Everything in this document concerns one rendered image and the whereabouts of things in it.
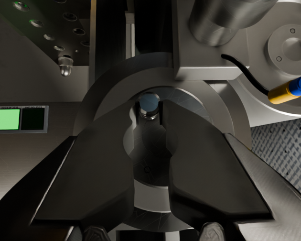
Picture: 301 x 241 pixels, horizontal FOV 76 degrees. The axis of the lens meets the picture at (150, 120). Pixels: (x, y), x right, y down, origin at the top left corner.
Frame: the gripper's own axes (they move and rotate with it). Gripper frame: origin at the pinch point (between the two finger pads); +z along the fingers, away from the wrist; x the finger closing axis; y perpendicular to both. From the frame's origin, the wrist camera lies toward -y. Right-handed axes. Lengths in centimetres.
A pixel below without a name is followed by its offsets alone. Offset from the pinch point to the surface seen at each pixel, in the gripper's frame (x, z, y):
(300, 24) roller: 14.2, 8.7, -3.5
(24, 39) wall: -106, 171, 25
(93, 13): -4.9, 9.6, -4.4
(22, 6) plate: -20.4, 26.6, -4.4
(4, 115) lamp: -36, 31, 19
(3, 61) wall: -121, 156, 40
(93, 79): -4.8, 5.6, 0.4
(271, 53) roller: 10.9, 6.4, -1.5
